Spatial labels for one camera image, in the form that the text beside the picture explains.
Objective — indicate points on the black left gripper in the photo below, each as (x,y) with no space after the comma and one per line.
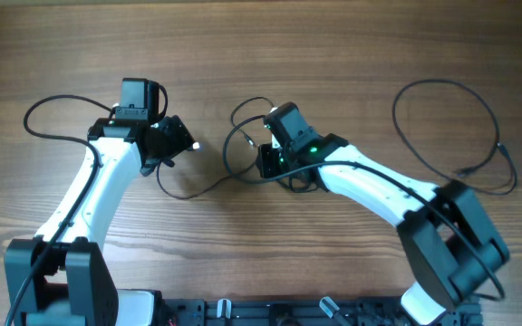
(179,139)

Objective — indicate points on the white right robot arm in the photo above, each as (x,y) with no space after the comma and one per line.
(451,244)

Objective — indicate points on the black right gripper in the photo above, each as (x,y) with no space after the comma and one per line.
(267,168)

